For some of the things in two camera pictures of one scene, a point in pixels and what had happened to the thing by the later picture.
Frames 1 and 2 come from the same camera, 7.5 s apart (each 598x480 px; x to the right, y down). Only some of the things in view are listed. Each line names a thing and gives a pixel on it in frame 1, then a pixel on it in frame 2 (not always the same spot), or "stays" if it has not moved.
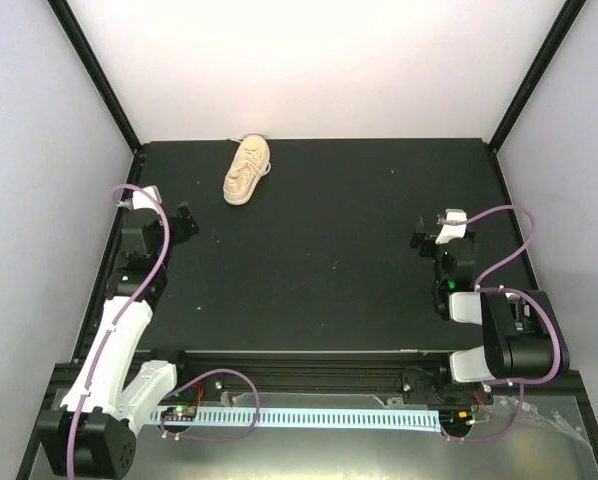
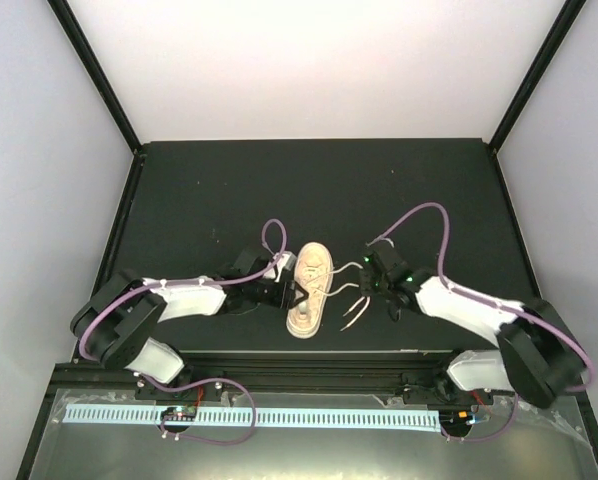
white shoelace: (248, 155) -> (310, 270)
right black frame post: (563, 22) stays
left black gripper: (182, 234) -> (284, 299)
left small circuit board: (179, 413) stays
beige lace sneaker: (250, 164) -> (314, 274)
